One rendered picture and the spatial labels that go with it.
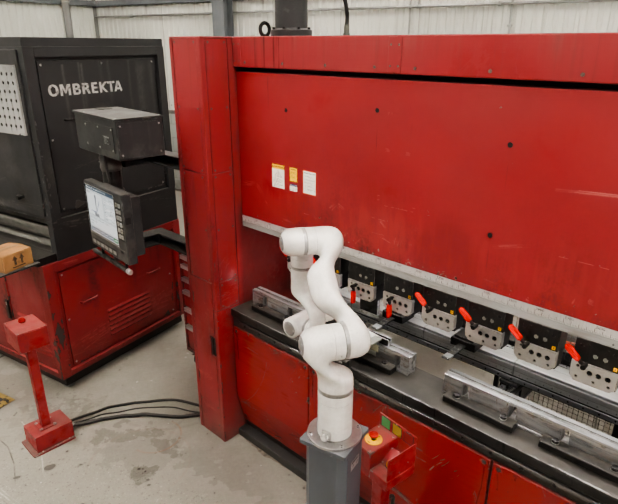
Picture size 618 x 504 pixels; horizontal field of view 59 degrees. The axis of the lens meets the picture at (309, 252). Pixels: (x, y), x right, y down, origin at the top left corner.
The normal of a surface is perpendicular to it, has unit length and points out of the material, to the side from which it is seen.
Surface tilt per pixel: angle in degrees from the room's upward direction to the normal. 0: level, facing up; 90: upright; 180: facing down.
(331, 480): 90
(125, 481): 0
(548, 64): 90
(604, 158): 90
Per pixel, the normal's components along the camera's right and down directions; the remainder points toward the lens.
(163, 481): 0.00, -0.93
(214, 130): 0.73, 0.25
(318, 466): -0.52, 0.30
